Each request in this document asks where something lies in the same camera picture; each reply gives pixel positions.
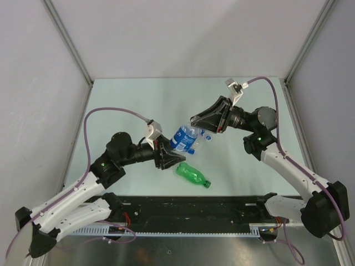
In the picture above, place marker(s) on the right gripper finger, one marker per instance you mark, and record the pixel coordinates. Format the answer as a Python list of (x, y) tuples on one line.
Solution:
[(209, 121), (217, 108)]

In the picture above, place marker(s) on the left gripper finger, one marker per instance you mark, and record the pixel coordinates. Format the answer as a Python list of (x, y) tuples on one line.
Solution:
[(170, 159), (164, 143)]

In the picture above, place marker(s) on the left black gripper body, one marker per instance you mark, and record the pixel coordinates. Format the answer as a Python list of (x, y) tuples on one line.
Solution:
[(158, 149)]

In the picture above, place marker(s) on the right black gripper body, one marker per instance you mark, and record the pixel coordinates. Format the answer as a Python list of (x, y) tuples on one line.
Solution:
[(232, 111)]

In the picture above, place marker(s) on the green plastic bottle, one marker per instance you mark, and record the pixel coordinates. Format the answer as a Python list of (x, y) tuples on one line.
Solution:
[(192, 175)]

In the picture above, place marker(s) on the blue label bottle white cap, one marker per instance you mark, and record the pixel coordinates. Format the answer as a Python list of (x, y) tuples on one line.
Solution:
[(184, 137)]

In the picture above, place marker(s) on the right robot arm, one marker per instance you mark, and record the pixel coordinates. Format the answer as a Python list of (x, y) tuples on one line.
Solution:
[(323, 205)]

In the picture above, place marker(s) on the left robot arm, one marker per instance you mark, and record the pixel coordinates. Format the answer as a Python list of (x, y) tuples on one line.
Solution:
[(85, 201)]

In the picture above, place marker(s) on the clear bottle blue cap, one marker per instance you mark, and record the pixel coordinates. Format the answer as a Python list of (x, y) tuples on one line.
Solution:
[(195, 145)]

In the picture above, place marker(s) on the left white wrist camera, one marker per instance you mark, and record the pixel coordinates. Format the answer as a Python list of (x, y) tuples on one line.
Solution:
[(152, 131)]

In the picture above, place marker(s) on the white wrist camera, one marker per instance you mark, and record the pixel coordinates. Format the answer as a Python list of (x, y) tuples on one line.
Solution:
[(236, 90), (152, 131)]

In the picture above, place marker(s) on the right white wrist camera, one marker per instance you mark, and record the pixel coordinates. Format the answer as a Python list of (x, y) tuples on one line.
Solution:
[(236, 90)]

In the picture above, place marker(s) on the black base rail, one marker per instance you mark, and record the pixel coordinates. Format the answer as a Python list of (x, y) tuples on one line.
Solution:
[(197, 212)]

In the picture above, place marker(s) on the right aluminium frame post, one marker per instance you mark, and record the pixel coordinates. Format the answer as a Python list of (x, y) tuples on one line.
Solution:
[(319, 23)]

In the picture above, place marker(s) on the aluminium frame post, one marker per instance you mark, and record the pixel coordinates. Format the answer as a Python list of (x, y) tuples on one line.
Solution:
[(319, 23), (67, 40)]

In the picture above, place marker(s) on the grey slotted cable duct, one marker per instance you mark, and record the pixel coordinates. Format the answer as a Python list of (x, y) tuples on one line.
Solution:
[(247, 231)]

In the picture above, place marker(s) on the left aluminium frame post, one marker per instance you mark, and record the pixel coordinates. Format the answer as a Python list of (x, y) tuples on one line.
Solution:
[(67, 40)]

